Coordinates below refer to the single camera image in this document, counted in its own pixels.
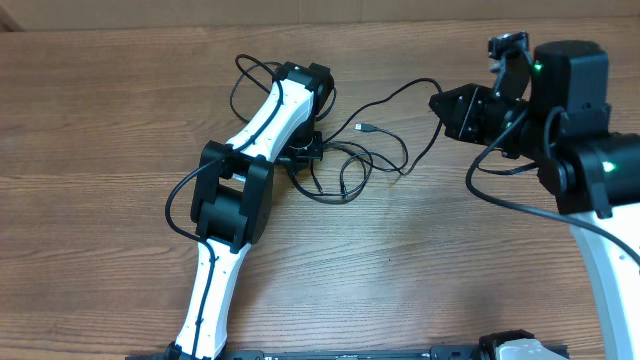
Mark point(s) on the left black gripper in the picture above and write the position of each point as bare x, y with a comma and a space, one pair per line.
302, 159

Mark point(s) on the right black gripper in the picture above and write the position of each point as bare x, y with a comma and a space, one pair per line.
462, 126

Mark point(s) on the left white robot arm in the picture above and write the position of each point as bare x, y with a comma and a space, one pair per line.
232, 197

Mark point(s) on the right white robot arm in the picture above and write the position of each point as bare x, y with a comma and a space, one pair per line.
548, 104

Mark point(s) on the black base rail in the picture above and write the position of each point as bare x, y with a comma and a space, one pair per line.
513, 344

